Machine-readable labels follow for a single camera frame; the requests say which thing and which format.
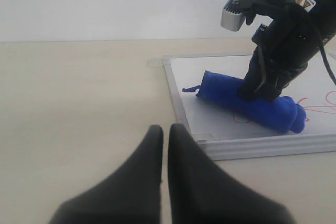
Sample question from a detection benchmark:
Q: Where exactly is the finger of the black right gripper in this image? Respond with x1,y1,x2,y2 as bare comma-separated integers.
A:
264,77,288,102
237,62,264,101

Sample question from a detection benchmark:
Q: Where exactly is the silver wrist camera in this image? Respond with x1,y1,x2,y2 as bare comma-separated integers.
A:
220,0,257,32

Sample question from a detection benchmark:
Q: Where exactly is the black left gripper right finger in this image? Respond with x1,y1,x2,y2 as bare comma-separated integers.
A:
167,124,293,223

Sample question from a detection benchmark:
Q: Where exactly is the white board with aluminium frame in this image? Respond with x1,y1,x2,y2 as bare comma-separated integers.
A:
162,53,335,160

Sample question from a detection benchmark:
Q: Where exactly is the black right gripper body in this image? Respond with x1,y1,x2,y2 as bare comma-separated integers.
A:
248,0,320,88

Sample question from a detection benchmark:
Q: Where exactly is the blue microfiber cloth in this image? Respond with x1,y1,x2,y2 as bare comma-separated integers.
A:
182,71,307,133

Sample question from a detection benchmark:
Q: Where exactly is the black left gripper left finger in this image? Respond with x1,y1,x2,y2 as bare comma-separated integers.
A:
50,125,163,223

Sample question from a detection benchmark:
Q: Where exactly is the black camera cable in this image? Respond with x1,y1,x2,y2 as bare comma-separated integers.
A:
307,14,336,86

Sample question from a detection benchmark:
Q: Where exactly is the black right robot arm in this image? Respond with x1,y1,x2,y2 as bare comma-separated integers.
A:
238,0,335,102

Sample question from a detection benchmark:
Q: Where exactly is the clear tape back left corner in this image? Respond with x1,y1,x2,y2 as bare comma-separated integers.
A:
147,58,171,68

